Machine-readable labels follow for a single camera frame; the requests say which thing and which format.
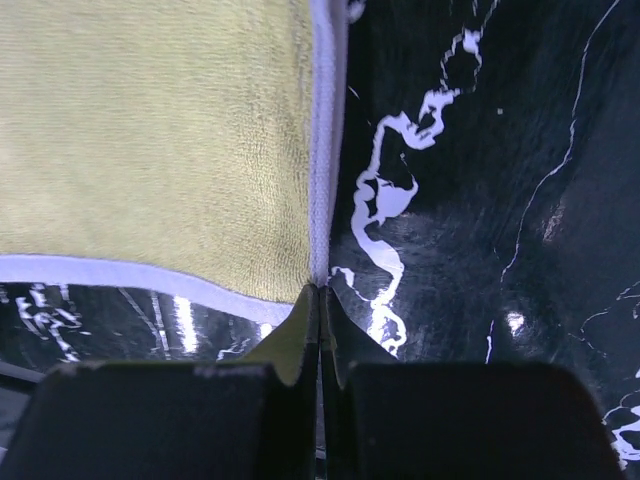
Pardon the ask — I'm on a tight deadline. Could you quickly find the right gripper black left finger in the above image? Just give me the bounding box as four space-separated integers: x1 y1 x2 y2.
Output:
1 285 319 479

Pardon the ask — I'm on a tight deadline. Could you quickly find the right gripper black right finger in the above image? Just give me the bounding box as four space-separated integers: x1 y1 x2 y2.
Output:
320 287 623 479

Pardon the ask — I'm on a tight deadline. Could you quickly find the yellow-green towel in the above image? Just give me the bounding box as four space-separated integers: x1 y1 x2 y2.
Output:
0 0 351 329

